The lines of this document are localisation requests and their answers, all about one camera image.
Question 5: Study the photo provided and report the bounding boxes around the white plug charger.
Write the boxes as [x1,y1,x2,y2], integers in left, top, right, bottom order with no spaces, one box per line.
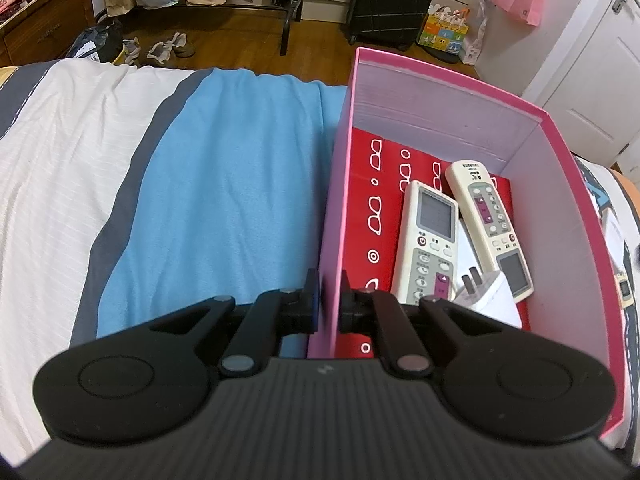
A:
[452,266,523,328]

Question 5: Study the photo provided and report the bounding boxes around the cream AC remote purple buttons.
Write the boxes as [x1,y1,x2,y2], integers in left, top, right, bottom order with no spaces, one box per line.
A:
[445,160,534,304]

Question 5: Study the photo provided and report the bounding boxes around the pink storage box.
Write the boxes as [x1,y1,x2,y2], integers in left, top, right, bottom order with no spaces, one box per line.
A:
[308,48,627,434]

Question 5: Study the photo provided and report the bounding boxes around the white room door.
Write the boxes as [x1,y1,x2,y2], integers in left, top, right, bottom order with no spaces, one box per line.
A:
[544,0,639,166]

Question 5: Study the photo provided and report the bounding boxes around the small white slim remote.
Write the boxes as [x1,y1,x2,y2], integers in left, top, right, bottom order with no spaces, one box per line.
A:
[454,218,480,290]

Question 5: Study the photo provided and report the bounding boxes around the white AC remote with screen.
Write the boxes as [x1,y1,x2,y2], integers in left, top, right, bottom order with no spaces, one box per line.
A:
[390,180,459,304]

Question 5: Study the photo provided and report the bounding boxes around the striped blue white bedsheet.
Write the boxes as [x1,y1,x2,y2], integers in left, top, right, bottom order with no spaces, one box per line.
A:
[1,60,346,465]

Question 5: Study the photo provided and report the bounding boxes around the white sandal pair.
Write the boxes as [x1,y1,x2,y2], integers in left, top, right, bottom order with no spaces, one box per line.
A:
[143,32,195,68]

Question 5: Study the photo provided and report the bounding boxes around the wooden dresser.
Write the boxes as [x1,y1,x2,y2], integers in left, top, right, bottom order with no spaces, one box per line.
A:
[1,0,96,66]

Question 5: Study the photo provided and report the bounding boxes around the colourful cartoon carton box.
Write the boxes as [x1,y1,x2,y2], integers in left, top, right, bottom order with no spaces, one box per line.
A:
[418,3,470,55]

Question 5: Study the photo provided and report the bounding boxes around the black hard-shell suitcase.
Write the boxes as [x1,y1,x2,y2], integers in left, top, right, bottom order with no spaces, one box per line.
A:
[345,0,432,51]

